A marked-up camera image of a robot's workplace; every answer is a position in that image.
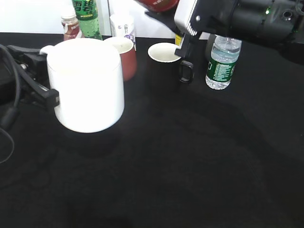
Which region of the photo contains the brown Nescafe coffee bottle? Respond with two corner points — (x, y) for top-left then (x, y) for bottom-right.
(61, 15), (83, 41)

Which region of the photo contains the clear water bottle green label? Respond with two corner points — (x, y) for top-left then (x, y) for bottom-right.
(205, 36), (242, 90)

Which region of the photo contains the red-brown ceramic cup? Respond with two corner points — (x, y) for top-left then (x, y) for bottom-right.
(103, 36), (138, 82)

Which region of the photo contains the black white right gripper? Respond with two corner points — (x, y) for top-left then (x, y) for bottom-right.
(174, 0), (304, 60)

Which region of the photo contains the cola bottle red label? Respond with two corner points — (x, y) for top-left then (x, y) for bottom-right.
(136, 0), (179, 12)

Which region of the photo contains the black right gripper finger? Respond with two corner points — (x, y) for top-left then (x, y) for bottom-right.
(145, 10), (183, 36)

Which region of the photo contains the black mug white interior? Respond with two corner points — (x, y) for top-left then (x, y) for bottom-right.
(145, 42), (194, 95)

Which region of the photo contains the grey cup white interior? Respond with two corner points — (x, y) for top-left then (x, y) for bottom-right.
(205, 34), (217, 61)

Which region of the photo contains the white ceramic mug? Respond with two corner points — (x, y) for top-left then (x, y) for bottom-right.
(40, 38), (124, 133)

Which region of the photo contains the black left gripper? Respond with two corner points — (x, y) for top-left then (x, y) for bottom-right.
(0, 45), (59, 111)

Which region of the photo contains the green Sprite bottle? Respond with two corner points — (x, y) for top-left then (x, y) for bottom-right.
(72, 0), (102, 40)

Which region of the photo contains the white purple paper cup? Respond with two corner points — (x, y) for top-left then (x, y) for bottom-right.
(110, 14), (136, 50)

